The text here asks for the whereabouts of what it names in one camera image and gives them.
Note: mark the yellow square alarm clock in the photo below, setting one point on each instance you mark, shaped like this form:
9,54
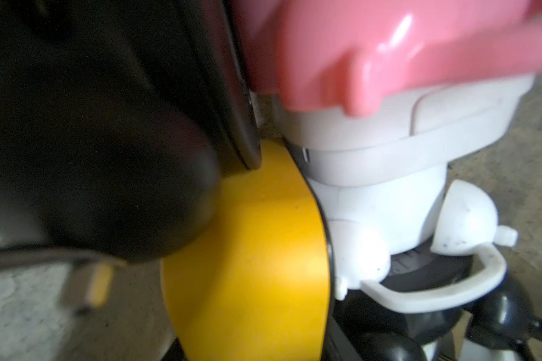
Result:
256,284

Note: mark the black twin-bell alarm clock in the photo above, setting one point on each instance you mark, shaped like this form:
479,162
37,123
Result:
118,120

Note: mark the beige canvas tote bag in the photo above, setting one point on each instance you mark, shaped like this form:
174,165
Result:
133,325

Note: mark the small white alarm clock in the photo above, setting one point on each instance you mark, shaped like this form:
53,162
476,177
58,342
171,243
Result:
381,182

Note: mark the pink alarm clock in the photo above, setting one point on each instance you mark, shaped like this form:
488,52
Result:
352,54

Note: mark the black and white alarm clock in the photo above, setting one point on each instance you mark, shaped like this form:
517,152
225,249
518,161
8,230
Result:
433,329

